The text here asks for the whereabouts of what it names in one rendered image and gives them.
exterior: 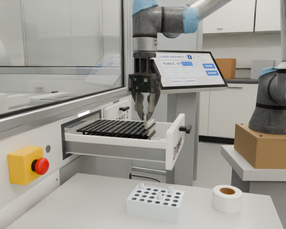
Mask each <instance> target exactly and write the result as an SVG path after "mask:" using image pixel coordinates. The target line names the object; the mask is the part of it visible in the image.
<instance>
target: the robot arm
mask: <svg viewBox="0 0 286 229"><path fill-rule="evenodd" d="M230 1H231V0H191V1H190V2H188V3H186V4H185V5H184V6H182V7H170V6H158V1H157V0H134V2H133V13H132V18H133V38H132V51H133V52H134V53H133V57H134V74H129V75H128V91H129V92H130V91H131V94H132V97H133V100H134V102H135V104H134V110H135V111H137V114H138V116H139V117H140V119H141V120H142V121H143V115H144V112H143V108H144V106H143V100H144V95H143V94H142V93H150V95H148V96H147V101H148V107H147V109H148V113H147V121H148V120H149V119H150V118H151V117H152V115H153V113H154V110H155V108H156V105H157V103H158V100H159V97H160V83H158V82H161V75H160V72H159V70H158V68H157V66H156V63H155V61H154V59H150V58H156V53H155V52H156V51H157V45H158V44H159V42H158V41H157V35H158V33H162V34H163V35H164V36H165V37H167V38H170V39H174V38H177V37H178V36H179V35H180V34H189V33H195V32H196V31H197V27H198V23H199V21H201V20H203V19H204V18H206V17H207V16H209V15H210V14H212V13H213V12H215V11H216V10H218V9H219V8H221V7H223V6H224V5H225V4H227V3H228V2H230ZM280 18H281V59H282V61H281V63H280V64H279V65H278V66H277V67H268V68H263V69H262V70H261V71H260V75H259V77H258V80H259V81H258V89H257V97H256V108H255V110H254V112H253V114H252V116H251V119H250V121H249V125H248V128H249V129H251V130H254V131H257V132H262V133H267V134H286V0H280Z"/></svg>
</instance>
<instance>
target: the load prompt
mask: <svg viewBox="0 0 286 229"><path fill-rule="evenodd" d="M157 55H158V57H159V59H160V60H198V59H197V57H196V55H195V54H157Z"/></svg>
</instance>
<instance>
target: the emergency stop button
mask: <svg viewBox="0 0 286 229"><path fill-rule="evenodd" d="M48 169H49V161H48V160H47V159H46V158H39V159H38V160H37V162H36V163H35V171H36V173H37V174H38V175H44V174H45V173H46V172H47V171H48Z"/></svg>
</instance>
